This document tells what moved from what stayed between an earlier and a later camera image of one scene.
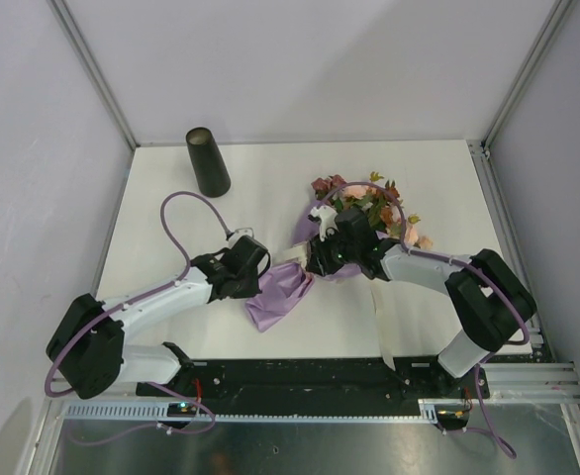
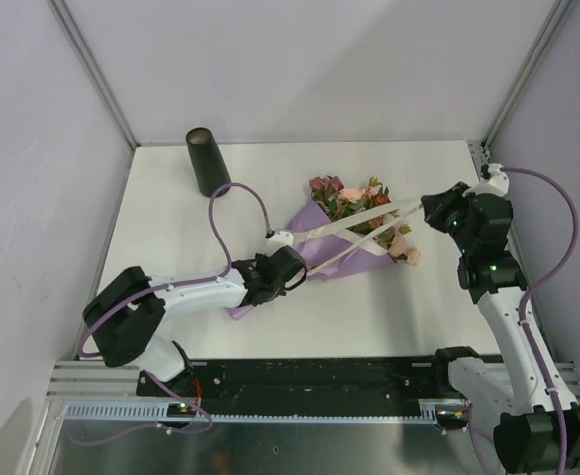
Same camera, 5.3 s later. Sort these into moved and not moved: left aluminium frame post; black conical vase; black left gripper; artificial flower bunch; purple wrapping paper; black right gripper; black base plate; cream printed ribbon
Moved: black left gripper; cream printed ribbon; purple wrapping paper; artificial flower bunch; black right gripper
Not moved: left aluminium frame post; black conical vase; black base plate
